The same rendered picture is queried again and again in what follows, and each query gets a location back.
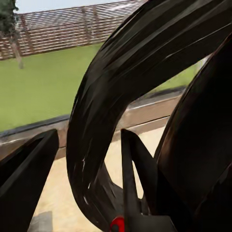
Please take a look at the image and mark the electric kettle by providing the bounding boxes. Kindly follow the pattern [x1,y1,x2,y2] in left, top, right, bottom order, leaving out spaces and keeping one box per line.
[66,0,232,232]

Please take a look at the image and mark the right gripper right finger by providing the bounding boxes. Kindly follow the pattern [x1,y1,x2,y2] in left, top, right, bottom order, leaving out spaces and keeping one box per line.
[121,129,203,232]

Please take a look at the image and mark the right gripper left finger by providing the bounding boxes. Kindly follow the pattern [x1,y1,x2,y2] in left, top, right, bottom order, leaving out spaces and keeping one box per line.
[0,129,59,232]

